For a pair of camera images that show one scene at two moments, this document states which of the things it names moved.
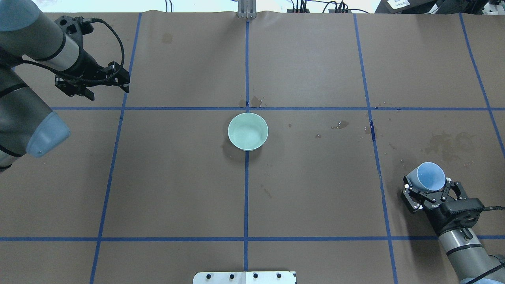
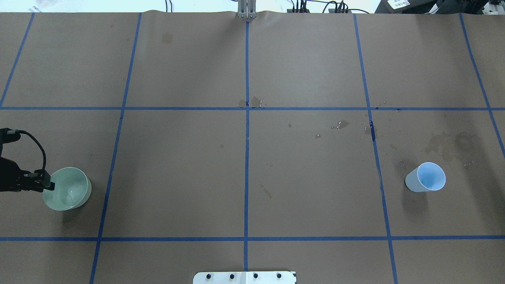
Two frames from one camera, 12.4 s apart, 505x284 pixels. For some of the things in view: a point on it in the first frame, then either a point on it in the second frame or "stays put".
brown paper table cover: (148, 189) stays put
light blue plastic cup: (428, 176) stays put
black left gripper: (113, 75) -> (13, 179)
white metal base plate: (245, 277) stays put
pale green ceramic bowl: (248, 131) -> (73, 188)
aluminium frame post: (246, 9) stays put
